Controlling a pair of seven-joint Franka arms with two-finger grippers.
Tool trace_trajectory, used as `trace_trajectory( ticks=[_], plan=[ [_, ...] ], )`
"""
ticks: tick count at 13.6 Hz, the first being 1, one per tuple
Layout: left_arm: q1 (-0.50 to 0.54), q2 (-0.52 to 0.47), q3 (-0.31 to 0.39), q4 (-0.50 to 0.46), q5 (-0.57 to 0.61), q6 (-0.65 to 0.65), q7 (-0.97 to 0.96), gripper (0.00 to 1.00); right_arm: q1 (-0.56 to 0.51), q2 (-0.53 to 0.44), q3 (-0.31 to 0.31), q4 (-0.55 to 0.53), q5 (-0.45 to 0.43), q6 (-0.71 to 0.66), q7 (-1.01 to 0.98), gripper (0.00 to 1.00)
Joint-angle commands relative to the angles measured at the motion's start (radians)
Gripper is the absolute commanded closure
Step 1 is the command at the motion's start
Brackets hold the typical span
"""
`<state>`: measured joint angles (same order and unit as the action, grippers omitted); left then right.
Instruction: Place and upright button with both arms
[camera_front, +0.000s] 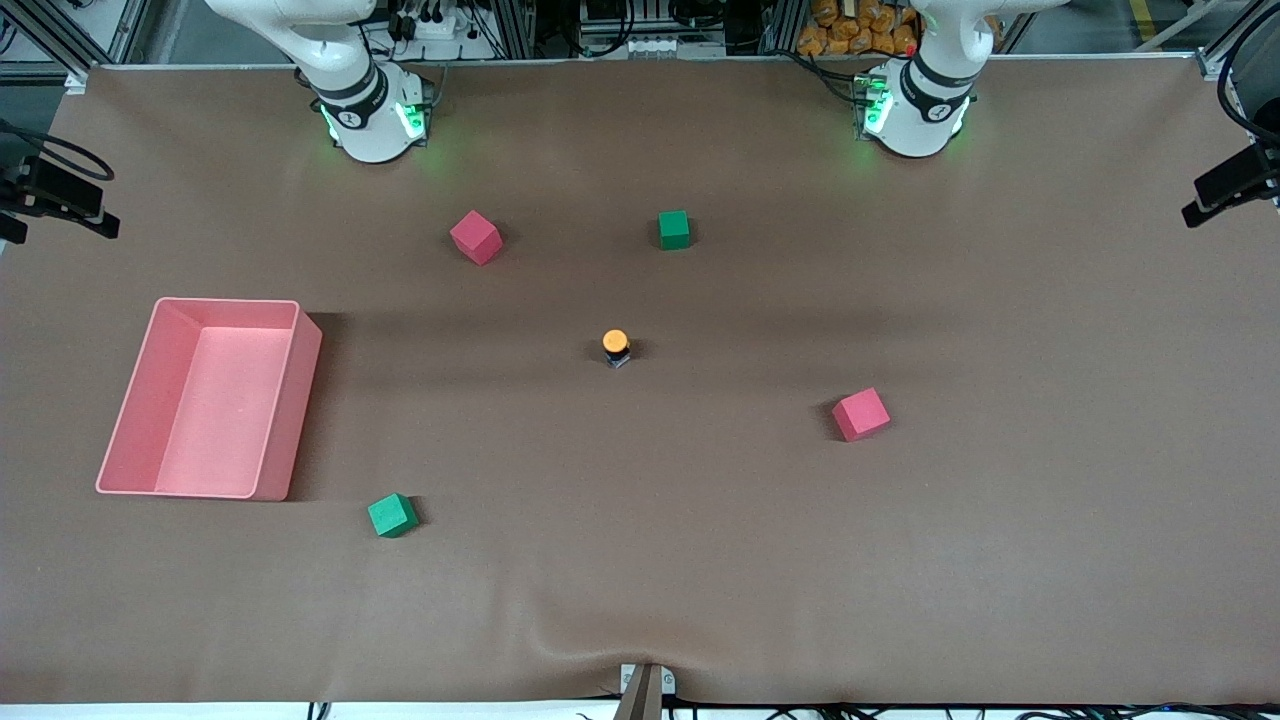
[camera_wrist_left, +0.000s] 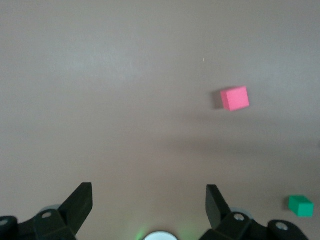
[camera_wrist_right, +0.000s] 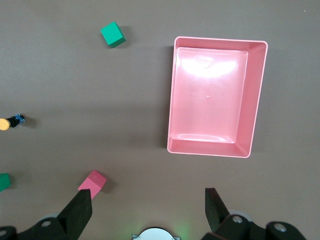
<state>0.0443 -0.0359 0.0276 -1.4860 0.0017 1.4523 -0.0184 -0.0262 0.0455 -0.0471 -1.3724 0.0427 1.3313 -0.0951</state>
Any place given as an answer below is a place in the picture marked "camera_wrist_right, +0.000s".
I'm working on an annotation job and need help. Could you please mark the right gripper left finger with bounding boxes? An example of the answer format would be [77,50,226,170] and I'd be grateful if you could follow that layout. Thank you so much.
[0,188,93,240]

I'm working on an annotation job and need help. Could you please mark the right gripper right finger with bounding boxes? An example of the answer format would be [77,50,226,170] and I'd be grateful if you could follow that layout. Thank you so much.
[201,187,310,240]

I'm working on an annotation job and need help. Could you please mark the yellow push button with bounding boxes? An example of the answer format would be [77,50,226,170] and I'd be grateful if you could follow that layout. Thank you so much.
[0,113,27,132]

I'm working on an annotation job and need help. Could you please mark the red foam cube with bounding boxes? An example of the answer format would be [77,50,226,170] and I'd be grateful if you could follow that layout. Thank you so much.
[77,169,108,200]

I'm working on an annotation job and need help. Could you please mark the green foam cube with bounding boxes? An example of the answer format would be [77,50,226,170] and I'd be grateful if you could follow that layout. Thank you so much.
[100,21,127,49]
[0,172,11,193]

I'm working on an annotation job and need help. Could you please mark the pink plastic bin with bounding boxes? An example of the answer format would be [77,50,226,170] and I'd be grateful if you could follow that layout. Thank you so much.
[166,36,269,159]

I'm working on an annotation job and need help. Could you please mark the brown table cover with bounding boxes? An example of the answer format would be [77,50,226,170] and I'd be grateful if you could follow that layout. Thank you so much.
[0,0,320,240]

